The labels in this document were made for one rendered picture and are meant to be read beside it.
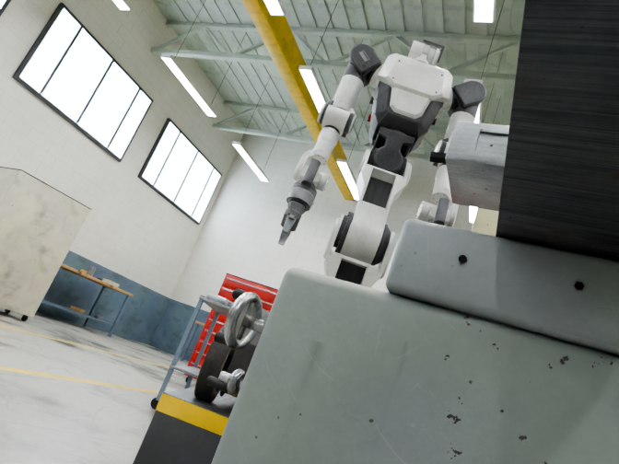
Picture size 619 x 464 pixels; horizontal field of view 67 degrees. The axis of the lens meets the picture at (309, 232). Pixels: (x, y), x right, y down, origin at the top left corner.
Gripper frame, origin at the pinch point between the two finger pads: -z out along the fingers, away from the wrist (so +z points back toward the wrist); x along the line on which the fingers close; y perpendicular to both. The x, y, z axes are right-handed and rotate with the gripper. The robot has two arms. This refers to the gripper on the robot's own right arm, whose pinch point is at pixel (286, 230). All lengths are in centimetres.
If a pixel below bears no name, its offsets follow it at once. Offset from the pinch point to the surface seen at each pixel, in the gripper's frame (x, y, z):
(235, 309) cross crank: 56, -1, -43
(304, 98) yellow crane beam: -489, -80, 448
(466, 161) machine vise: 90, 23, -18
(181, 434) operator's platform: 22, -2, -67
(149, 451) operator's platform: 21, -7, -73
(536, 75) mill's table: 118, 17, -30
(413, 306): 81, 24, -38
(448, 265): 84, 26, -31
